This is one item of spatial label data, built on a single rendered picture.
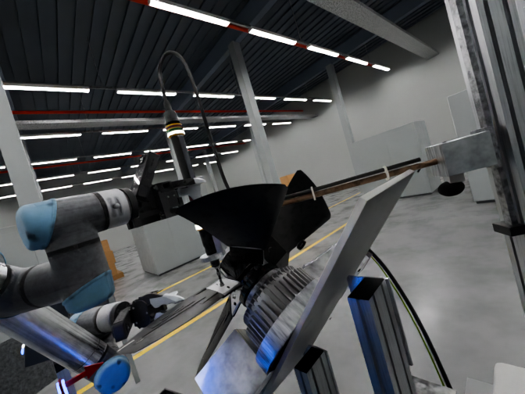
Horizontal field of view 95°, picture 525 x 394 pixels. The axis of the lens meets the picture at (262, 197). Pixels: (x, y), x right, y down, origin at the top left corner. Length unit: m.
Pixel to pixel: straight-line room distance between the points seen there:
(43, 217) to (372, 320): 0.59
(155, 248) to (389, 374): 6.40
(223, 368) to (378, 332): 0.38
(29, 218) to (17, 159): 4.55
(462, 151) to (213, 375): 0.75
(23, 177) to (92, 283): 4.50
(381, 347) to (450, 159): 0.40
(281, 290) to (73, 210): 0.44
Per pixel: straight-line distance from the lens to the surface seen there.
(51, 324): 0.76
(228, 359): 0.72
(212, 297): 0.65
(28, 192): 4.92
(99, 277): 0.51
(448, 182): 0.66
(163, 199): 0.57
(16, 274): 0.59
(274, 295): 0.62
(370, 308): 0.55
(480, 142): 0.66
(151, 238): 6.74
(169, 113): 0.70
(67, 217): 0.50
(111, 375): 0.79
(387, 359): 0.62
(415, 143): 7.54
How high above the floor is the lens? 1.41
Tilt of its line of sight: 2 degrees down
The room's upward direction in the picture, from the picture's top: 16 degrees counter-clockwise
